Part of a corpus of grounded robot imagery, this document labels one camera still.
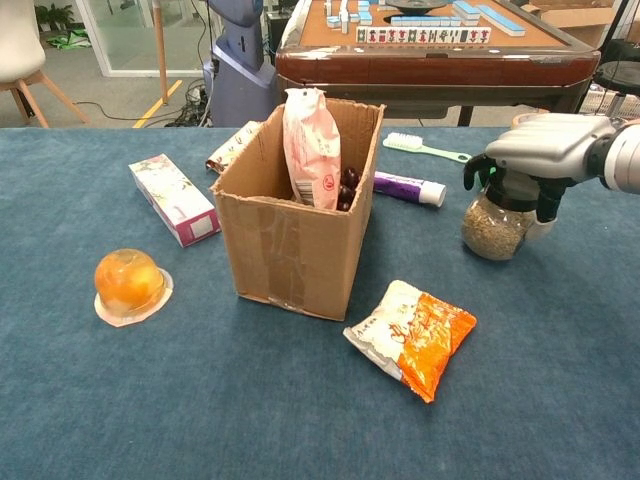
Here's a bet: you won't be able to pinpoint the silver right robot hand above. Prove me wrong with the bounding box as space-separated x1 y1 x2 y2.
463 112 619 244

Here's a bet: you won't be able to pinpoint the glass jar with black lid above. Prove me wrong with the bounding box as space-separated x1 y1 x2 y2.
460 168 544 262

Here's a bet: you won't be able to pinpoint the orange snack packet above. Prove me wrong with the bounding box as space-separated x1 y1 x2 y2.
342 279 478 405

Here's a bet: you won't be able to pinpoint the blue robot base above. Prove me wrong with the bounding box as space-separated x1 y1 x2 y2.
202 0 281 129

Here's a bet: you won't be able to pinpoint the pink and white snack bag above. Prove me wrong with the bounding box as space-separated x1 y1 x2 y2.
282 87 342 211

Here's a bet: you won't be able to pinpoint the black stool with wheels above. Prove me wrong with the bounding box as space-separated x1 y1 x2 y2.
574 59 640 124

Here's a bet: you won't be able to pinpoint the brown cardboard box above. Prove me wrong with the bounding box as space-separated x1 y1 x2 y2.
519 0 626 49

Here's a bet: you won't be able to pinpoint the blue mahjong tile row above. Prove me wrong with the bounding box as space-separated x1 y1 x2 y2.
477 4 527 37
390 15 464 28

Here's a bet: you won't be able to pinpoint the brown mahjong table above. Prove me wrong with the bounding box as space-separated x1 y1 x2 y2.
274 0 601 127

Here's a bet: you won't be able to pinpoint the light green brush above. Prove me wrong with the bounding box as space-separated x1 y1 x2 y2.
382 131 474 165

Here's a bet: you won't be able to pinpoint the purple tube with white cap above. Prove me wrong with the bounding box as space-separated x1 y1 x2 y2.
373 170 447 208

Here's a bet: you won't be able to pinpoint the face-up mahjong tile row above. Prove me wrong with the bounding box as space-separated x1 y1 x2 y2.
355 26 493 44

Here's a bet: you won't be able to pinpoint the floral tissue pack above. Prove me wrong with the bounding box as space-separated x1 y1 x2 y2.
205 120 263 175

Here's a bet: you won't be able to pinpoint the long floral paper box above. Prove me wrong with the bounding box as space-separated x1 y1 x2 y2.
128 153 222 249

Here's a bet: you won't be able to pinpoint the wooden pole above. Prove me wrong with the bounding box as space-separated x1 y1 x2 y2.
151 0 170 106

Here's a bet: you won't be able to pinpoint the blue table cloth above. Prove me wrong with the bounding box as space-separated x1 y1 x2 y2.
0 125 640 480

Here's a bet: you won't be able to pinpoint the orange jelly cup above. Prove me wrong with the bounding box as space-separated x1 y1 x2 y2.
93 248 175 329

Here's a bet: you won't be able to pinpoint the green potted plant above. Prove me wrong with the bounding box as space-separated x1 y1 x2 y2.
34 3 76 32

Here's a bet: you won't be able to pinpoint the white chair with wooden legs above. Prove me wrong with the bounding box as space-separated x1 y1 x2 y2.
0 0 91 129

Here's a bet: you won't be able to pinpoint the tangled black cables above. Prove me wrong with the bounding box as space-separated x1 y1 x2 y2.
167 77 214 129

